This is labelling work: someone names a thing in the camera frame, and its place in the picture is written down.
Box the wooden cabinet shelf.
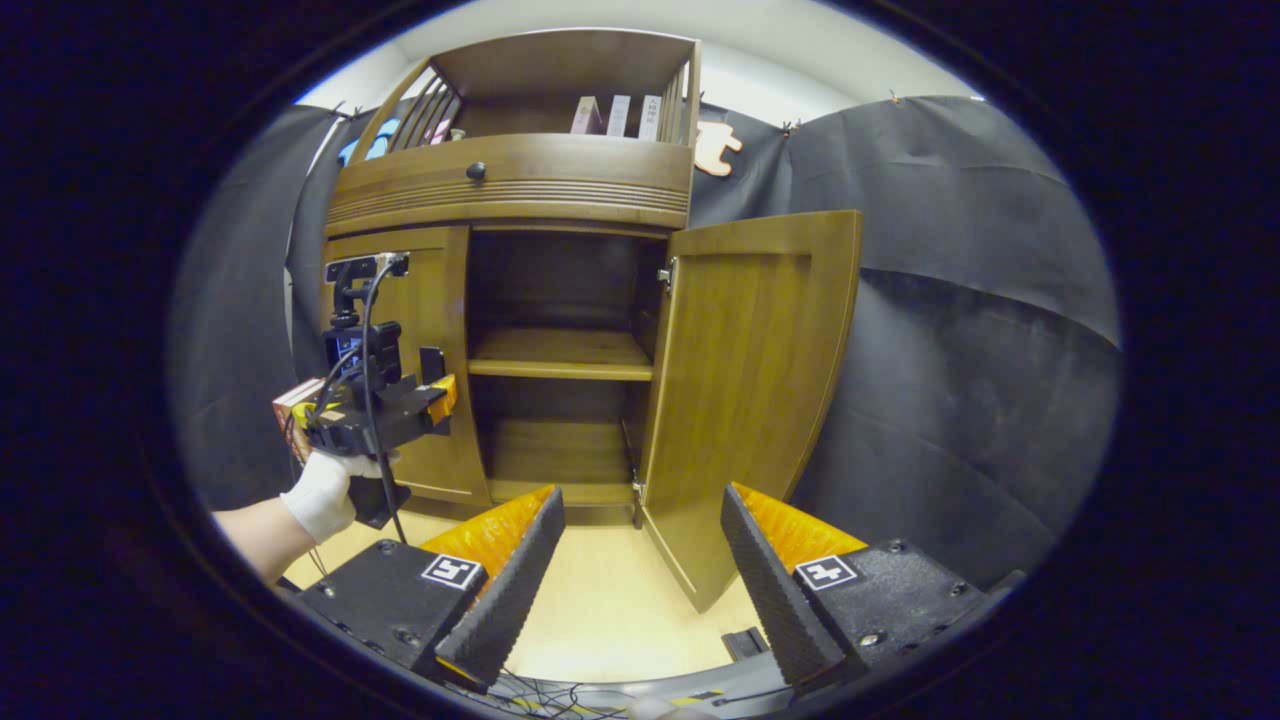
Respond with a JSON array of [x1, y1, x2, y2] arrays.
[[468, 328, 656, 382]]

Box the tangle of black cables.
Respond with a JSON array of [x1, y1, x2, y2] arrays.
[[480, 668, 641, 716]]

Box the wooden shoe cabinet door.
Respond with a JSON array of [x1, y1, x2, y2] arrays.
[[633, 209, 863, 614], [322, 226, 493, 508]]

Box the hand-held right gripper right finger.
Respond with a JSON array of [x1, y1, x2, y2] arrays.
[[720, 482, 1011, 698]]

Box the wooden cabinet drawer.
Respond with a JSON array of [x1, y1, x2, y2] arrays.
[[325, 133, 694, 239]]

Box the wooden double-door shoe cabinet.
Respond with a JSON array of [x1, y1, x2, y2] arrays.
[[322, 27, 701, 528]]

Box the black backdrop cloth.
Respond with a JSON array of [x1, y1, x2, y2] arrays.
[[172, 95, 1121, 591]]

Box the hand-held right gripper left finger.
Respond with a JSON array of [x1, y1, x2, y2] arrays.
[[290, 487, 567, 699]]

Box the red book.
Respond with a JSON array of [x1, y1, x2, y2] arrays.
[[272, 377, 327, 461]]

